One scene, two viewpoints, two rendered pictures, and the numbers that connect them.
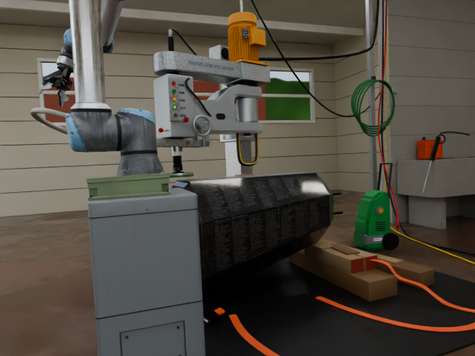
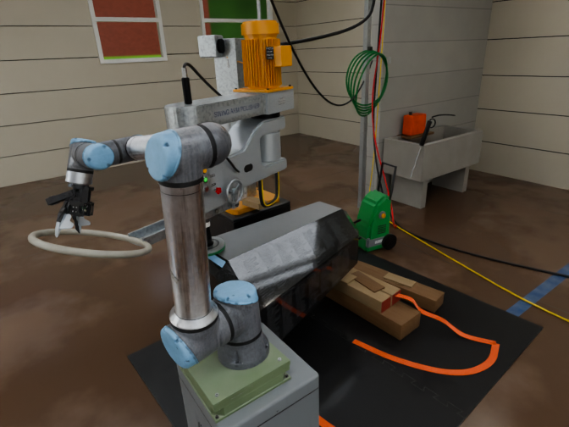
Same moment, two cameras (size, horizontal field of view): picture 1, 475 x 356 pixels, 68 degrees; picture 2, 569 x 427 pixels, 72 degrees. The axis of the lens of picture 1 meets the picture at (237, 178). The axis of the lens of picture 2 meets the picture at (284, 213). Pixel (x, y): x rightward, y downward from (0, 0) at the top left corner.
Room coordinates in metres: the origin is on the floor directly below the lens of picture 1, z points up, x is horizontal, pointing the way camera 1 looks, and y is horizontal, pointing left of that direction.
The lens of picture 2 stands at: (0.35, 0.58, 1.94)
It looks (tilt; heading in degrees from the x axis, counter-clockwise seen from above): 22 degrees down; 343
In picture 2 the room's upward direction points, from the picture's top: 2 degrees counter-clockwise
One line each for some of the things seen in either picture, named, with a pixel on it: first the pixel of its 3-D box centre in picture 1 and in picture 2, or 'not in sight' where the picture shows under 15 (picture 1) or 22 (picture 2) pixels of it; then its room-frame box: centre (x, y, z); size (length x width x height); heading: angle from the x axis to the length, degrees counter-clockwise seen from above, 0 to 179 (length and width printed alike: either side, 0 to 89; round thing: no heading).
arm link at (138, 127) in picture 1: (135, 131); (235, 309); (1.50, 0.42, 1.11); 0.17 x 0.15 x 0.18; 119
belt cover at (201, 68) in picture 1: (213, 73); (234, 109); (2.72, 0.14, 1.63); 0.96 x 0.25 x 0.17; 129
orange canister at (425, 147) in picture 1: (432, 148); (417, 123); (4.86, -2.70, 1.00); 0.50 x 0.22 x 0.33; 108
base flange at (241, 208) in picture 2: not in sight; (242, 198); (3.56, -0.02, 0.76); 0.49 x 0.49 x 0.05; 22
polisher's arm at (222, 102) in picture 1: (220, 114); (244, 159); (2.73, 0.10, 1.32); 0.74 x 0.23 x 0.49; 129
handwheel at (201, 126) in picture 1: (198, 126); (229, 191); (2.48, 0.25, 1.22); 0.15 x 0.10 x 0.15; 129
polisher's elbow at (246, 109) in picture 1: (246, 111); (266, 144); (2.91, -0.09, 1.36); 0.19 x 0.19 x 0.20
